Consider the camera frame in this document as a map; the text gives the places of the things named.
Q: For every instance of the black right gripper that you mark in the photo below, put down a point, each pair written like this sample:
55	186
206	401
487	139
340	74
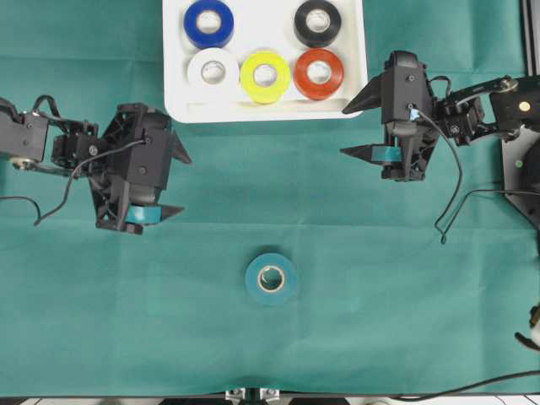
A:
405	158

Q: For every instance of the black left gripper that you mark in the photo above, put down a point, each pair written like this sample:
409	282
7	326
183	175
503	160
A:
114	205

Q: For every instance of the red tape roll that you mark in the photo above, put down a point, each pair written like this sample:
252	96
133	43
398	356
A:
318	74

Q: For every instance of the black tape roll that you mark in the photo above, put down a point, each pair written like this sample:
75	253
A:
317	23

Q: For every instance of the white tape roll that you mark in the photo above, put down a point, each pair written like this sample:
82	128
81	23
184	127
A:
213	74

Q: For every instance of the yellow tape roll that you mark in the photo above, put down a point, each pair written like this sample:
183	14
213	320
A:
265	77

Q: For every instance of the teal tape roll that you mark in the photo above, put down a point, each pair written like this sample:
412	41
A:
271	279

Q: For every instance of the blue tape roll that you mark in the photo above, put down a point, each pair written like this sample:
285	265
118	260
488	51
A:
209	24

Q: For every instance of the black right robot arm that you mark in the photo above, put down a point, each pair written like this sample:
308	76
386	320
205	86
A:
501	107

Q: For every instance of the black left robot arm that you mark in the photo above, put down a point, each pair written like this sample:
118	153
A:
41	140

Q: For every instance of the white plastic case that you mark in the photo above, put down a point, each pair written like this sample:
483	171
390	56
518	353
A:
260	26

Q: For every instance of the green table cloth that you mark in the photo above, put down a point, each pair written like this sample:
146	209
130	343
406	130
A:
402	287

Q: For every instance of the silver table clamp brackets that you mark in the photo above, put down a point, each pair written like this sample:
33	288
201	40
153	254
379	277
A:
260	395

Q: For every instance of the white black object at edge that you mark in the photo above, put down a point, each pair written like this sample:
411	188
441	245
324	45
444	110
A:
531	341

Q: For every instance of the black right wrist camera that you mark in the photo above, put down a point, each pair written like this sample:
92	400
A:
404	87

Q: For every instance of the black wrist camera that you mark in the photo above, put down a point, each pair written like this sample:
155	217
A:
404	87
148	163

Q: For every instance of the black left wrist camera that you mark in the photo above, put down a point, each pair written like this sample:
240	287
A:
148	163

